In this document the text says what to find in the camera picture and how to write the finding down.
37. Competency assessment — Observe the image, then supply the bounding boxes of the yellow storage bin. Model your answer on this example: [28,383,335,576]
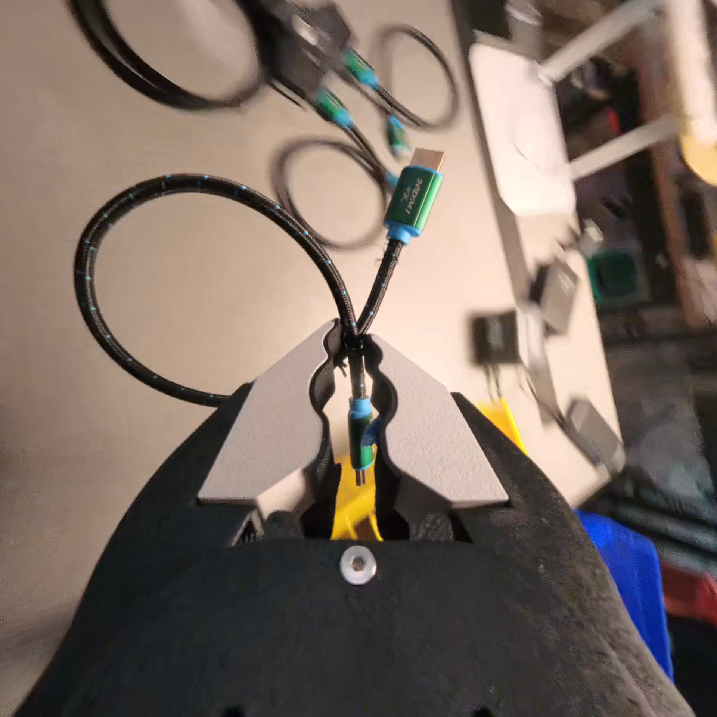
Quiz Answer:
[330,398,527,541]

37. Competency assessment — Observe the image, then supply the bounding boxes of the braided hdmi cable green plugs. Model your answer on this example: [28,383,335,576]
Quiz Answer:
[342,25,457,158]
[274,90,401,250]
[74,147,447,487]

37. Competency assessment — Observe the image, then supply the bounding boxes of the blue storage bin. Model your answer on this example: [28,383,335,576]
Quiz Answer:
[577,510,676,681]

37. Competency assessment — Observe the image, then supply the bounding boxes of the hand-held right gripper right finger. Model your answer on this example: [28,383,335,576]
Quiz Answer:
[367,334,510,524]

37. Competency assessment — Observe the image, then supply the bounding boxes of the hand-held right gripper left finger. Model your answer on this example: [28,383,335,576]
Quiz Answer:
[197,319,342,524]

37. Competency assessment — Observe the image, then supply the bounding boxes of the black hdmi switch box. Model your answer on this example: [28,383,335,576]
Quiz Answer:
[70,0,354,110]

